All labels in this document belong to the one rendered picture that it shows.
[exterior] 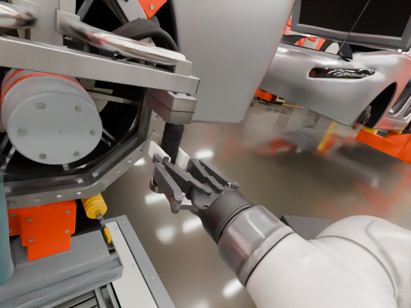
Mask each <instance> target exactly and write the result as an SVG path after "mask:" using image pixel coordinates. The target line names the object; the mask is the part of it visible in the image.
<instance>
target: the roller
mask: <svg viewBox="0 0 411 308"><path fill-rule="evenodd" d="M81 201H82V203H83V207H84V209H85V212H86V214H87V217H88V218H91V219H95V218H97V219H101V218H102V217H103V215H104V214H105V213H106V211H107V206H106V204H105V202H104V200H103V197H102V195H101V194H98V195H97V196H92V197H89V198H87V199H86V198H81Z"/></svg>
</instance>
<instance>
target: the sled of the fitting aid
mask: <svg viewBox="0 0 411 308"><path fill-rule="evenodd" d="M99 220H100V223H101V225H102V229H101V230H100V232H101V234H102V237H103V239H104V242H105V244H106V247H107V249H108V252H109V254H110V257H109V262H108V263H106V264H104V265H100V266H98V267H95V268H92V269H89V270H87V271H84V272H82V273H79V274H76V275H74V276H71V277H68V278H65V279H63V280H59V281H57V282H54V283H52V284H49V285H46V286H44V287H41V288H38V289H35V290H33V291H30V292H27V293H24V294H22V295H19V296H16V297H14V298H11V299H8V300H5V301H3V302H0V308H51V307H54V306H56V305H58V304H61V303H64V302H66V301H68V300H70V299H73V298H75V297H77V296H79V295H82V294H84V293H87V292H89V291H91V290H94V289H96V288H99V287H101V286H103V285H106V284H108V283H110V282H112V281H115V280H117V279H120V278H121V277H122V272H123V268H124V265H123V263H122V260H121V259H120V256H119V254H118V251H117V249H116V247H115V245H114V242H113V240H112V239H113V238H112V236H111V234H110V232H109V229H108V228H107V226H106V224H105V222H104V219H103V217H102V218H101V219H99Z"/></svg>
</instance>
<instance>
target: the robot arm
mask: <svg viewBox="0 0 411 308"><path fill-rule="evenodd" d="M148 154H149V155H150V157H151V158H152V162H153V163H154V164H155V166H154V171H153V175H152V177H153V178H154V180H155V181H156V183H157V185H158V186H159V187H160V189H161V190H162V192H163V194H164V195H165V196H166V198H167V199H168V201H169V203H170V207H171V212H172V213H174V214H178V213H179V210H180V209H181V210H190V211H191V212H192V213H193V214H194V215H196V216H198V217H199V218H200V220H201V222H202V225H203V228H204V230H205V231H206V232H207V233H208V234H209V235H210V237H211V238H212V239H213V241H214V242H216V244H217V245H218V247H217V251H218V255H219V256H220V257H221V259H222V260H223V261H224V262H225V264H226V265H227V266H228V267H229V269H230V270H231V271H232V272H233V273H234V275H235V276H236V277H237V279H238V280H239V282H240V283H241V285H242V286H244V287H245V288H246V290H247V292H248V293H249V294H250V296H251V297H252V299H253V301H254V303H255V305H256V307H257V308H411V231H409V230H407V229H403V228H402V227H399V226H397V225H395V224H393V223H390V222H388V221H386V220H384V219H381V218H377V217H374V216H366V215H358V216H350V217H348V218H344V219H342V220H340V221H337V222H336V223H334V224H332V225H330V226H328V227H327V228H326V229H324V230H323V231H322V232H321V233H320V234H318V236H317V237H315V239H314V240H308V241H306V240H304V239H303V238H302V237H300V236H299V235H297V234H296V233H295V232H293V230H292V229H291V228H290V227H289V226H287V225H285V224H284V223H283V222H282V221H280V220H279V219H278V218H277V217H276V216H275V215H274V214H272V213H271V212H270V211H268V209H266V208H265V207H263V206H261V205H256V206H254V204H253V203H251V202H250V201H249V200H248V199H247V198H246V197H245V196H244V195H243V194H241V193H240V192H238V191H237V190H238V188H239V184H238V183H236V182H234V181H232V180H230V179H228V178H227V177H226V176H225V175H223V174H222V173H221V172H220V171H218V170H217V169H216V168H214V167H213V166H212V165H211V164H209V163H208V162H207V161H206V160H204V159H202V158H200V159H199V160H196V159H195V158H191V157H190V156H189V155H188V154H187V153H186V152H184V151H183V150H182V149H181V148H180V147H179V151H178V153H177V158H176V163H177V164H178V165H179V166H180V167H181V168H182V169H183V170H185V169H186V168H187V171H188V172H187V171H186V173H190V174H191V176H192V177H193V178H194V179H191V178H190V177H188V176H187V175H186V174H184V173H183V172H182V171H181V170H179V169H178V168H177V167H175V165H173V164H172V163H170V161H171V158H170V157H169V156H168V155H167V154H166V153H165V152H164V151H163V150H162V149H161V148H160V147H159V146H158V145H157V144H156V143H155V142H154V141H151V142H150V146H149V152H148ZM203 166H204V168H203Z"/></svg>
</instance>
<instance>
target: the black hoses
mask: <svg viewBox="0 0 411 308"><path fill-rule="evenodd" d="M111 33H113V34H117V35H120V36H123V37H126V38H130V39H133V40H137V41H140V40H142V39H146V38H149V37H150V38H151V39H152V40H153V42H154V44H155V46H158V47H160V48H164V49H167V50H171V51H175V52H178V53H179V50H178V48H177V46H176V44H175V42H174V40H173V39H172V37H171V36H170V35H169V34H168V33H167V32H166V31H164V30H162V29H161V28H160V26H159V25H158V24H157V23H155V22H153V21H152V20H149V19H145V18H140V19H136V20H133V21H130V22H128V23H126V24H124V25H122V26H121V27H119V28H117V29H115V30H113V31H112V32H111ZM63 45H64V46H69V47H72V48H78V49H81V50H83V49H84V43H82V42H77V41H74V40H70V39H67V38H64V39H63ZM89 53H92V54H98V55H101V56H106V57H114V53H111V52H109V51H105V50H103V49H100V48H97V47H95V46H92V45H90V48H89ZM155 67H158V68H163V69H166V70H167V68H168V67H167V66H164V65H158V64H156V66H155Z"/></svg>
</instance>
